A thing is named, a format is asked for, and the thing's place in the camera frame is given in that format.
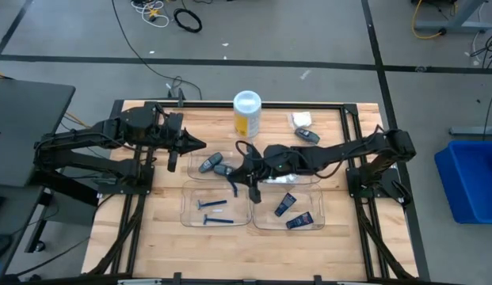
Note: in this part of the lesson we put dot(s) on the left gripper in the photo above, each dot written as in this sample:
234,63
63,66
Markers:
174,130

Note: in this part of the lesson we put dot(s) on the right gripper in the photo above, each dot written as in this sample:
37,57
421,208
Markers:
281,160

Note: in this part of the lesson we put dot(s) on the blue disposable razor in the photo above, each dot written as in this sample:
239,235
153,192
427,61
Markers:
218,220
212,204
234,192

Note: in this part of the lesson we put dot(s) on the dark blue squeeze tube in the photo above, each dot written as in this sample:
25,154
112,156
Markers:
299,220
285,204

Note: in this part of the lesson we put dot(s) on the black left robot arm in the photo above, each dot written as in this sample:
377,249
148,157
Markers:
91,136

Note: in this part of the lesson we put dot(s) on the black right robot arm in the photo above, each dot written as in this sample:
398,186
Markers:
348,150

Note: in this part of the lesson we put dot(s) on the clear plastic bin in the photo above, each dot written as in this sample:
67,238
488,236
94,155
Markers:
309,198
198,146
237,198

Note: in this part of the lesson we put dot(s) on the white wipes canister yellow label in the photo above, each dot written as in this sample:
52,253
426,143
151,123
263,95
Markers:
247,118

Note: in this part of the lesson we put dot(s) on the clear bin Vanity Pack label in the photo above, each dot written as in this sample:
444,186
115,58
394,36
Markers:
315,176

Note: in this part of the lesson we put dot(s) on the black desk base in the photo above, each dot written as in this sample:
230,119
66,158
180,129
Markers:
71,207

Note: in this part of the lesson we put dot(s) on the grey desk top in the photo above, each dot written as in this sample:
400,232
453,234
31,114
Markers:
27,130

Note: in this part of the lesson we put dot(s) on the blue plastic tub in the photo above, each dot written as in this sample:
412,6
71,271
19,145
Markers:
471,182

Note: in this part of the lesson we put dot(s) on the grey metal foot bar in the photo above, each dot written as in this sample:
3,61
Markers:
475,131

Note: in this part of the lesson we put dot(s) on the grey metal table stand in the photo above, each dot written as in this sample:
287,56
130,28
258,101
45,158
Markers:
451,27

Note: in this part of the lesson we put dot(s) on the black rail bracket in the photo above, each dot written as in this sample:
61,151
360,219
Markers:
317,279

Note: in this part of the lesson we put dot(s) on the silver aluminium rail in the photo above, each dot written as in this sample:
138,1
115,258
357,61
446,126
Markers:
138,282
360,283

